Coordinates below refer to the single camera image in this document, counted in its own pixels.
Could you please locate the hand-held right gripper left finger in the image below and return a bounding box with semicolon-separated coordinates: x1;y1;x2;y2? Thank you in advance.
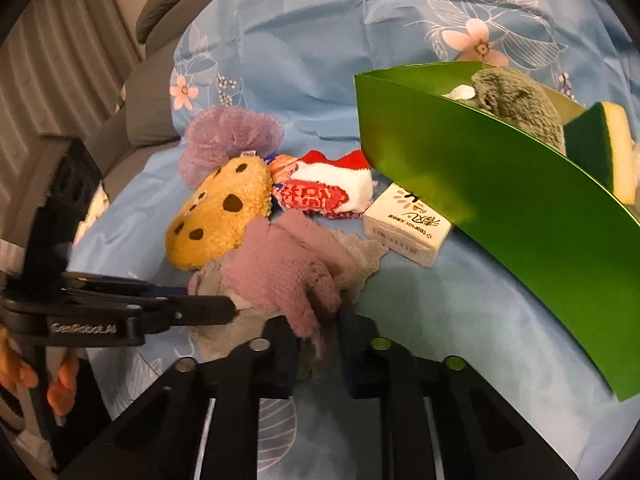
57;317;301;480

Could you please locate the purple mesh bath pouf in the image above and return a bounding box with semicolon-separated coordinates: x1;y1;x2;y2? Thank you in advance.
179;105;285;188

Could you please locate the green fuzzy cloth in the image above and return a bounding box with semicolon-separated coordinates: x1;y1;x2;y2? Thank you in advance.
470;69;566;153

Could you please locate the mauve fluffy towel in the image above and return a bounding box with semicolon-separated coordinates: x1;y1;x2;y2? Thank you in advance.
222;209;346;346

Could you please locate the grey lace cloth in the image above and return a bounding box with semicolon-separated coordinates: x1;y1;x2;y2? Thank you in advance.
187;230;390;381

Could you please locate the light blue floral cloth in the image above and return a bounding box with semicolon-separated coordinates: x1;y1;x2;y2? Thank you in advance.
67;0;640;480

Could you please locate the grey sofa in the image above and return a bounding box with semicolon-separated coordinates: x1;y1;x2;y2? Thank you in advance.
0;0;191;241

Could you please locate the yellow cookie plush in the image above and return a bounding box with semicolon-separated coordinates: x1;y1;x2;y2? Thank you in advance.
166;156;275;271

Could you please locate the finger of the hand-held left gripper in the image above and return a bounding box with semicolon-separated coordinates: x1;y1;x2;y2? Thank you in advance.
127;294;237;346
62;271;188;301

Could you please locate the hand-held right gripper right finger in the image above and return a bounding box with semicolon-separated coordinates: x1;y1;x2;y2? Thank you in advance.
340;307;581;480

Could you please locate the orange and blue tissue packet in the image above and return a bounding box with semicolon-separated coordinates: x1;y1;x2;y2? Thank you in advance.
264;152;301;183

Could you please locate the green cardboard box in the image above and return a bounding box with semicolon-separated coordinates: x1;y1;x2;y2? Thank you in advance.
354;60;640;403

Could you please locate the yellow sponge with green pad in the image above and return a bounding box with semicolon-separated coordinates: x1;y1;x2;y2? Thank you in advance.
564;101;637;206

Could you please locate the white tissue packet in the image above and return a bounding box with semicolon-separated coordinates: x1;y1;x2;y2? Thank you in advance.
362;182;453;268

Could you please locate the person's left hand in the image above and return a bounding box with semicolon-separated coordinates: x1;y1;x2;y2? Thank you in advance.
0;327;80;417

